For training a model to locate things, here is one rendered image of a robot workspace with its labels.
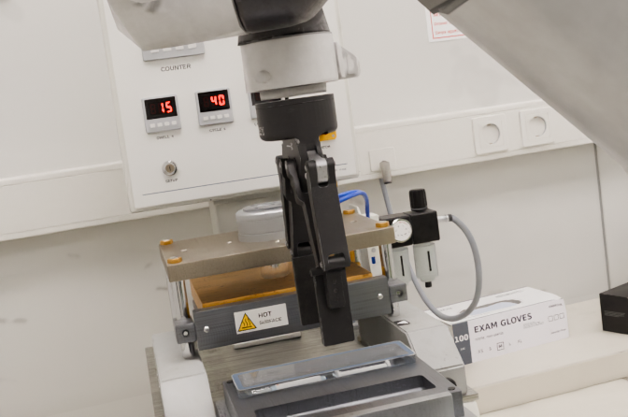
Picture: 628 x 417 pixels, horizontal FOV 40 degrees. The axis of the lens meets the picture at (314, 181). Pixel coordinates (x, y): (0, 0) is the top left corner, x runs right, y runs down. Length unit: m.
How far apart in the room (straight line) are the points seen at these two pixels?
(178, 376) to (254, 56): 0.36
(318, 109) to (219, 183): 0.43
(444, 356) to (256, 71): 0.39
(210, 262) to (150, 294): 0.56
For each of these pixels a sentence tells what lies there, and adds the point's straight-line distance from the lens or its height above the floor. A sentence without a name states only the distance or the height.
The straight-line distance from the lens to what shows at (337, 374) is 0.88.
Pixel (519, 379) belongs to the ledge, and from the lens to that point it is 1.43.
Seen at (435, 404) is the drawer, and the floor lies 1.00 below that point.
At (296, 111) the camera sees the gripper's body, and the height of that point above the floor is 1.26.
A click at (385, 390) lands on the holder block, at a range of 0.86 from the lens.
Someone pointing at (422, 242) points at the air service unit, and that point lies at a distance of 1.27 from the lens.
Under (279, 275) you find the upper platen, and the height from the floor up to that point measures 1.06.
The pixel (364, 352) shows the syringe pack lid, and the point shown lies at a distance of 0.92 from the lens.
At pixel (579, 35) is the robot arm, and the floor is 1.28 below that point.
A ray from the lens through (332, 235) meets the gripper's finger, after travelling 0.76.
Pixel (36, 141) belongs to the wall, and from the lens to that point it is 1.51.
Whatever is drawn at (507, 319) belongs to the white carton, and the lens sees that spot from 1.53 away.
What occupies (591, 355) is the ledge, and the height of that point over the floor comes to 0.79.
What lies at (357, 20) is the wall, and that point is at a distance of 1.61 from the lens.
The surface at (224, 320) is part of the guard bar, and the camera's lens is 0.99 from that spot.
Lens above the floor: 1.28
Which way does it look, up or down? 6 degrees down
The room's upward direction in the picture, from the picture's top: 8 degrees counter-clockwise
